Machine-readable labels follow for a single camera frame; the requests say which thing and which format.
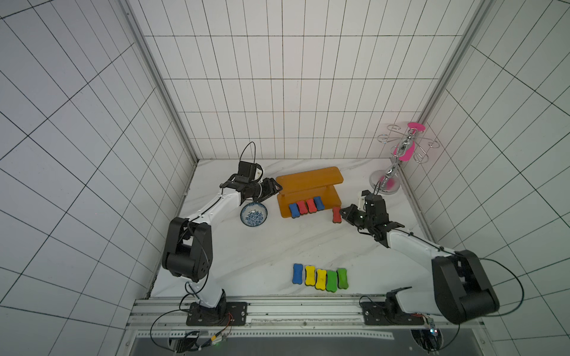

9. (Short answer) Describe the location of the red eraser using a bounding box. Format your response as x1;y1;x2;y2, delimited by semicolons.
296;200;309;215
305;199;318;214
332;206;342;223

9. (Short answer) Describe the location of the green eraser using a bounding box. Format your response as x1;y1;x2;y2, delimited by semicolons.
336;268;349;289
325;271;338;293

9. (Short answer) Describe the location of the yellow eraser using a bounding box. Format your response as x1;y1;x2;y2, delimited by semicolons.
315;268;327;291
304;266;316;286

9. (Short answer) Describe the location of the blue eraser top shelf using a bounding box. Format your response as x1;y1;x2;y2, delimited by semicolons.
292;263;304;285

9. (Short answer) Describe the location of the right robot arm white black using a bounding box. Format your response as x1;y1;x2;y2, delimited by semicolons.
339;191;500;325

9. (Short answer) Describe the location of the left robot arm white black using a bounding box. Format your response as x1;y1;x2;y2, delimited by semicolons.
161;174;283;317

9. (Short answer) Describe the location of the orange two-tier shelf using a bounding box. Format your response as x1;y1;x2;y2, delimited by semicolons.
276;167;344;218

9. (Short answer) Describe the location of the blue patterned bowl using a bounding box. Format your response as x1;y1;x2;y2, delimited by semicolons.
240;203;268;227

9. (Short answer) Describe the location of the pink object on stand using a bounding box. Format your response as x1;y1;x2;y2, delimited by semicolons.
393;123;425;162

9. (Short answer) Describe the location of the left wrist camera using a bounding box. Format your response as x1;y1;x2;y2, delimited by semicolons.
236;161;264;182

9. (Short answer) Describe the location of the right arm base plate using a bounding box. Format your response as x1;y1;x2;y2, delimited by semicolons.
360;301;425;326

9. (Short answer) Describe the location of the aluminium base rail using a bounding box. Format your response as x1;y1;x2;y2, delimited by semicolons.
126;295;457;341

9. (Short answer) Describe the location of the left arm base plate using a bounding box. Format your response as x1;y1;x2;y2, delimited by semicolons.
186;301;249;326

